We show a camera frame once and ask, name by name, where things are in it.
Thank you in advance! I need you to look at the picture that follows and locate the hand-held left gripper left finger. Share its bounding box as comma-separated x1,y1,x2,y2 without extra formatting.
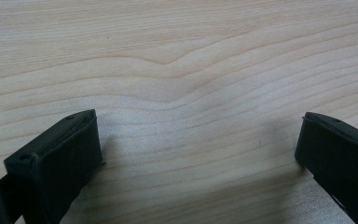
3,108,104,224

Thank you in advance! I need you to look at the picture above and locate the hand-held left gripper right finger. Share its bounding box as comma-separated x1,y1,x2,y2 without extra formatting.
294,111,358,224

